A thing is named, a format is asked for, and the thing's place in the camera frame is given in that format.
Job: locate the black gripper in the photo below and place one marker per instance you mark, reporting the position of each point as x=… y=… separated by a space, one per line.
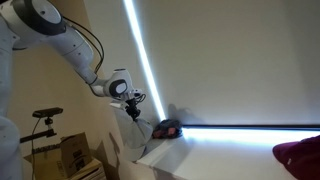
x=132 y=109

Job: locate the gray baseball cap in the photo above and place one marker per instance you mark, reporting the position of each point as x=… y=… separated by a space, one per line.
x=135 y=134

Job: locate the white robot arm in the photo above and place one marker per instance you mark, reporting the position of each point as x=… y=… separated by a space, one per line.
x=27 y=23

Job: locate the dark patterned cap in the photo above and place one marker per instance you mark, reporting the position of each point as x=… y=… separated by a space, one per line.
x=167 y=129

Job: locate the black LED strip channel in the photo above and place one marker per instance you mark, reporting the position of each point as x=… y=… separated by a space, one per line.
x=259 y=127

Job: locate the brown cardboard box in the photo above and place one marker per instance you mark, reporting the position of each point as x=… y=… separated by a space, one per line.
x=61 y=161

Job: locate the maroon baseball cap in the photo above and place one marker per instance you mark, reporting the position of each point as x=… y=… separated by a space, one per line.
x=300 y=158

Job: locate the black camera on stand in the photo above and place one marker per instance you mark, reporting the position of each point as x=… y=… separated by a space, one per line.
x=47 y=116

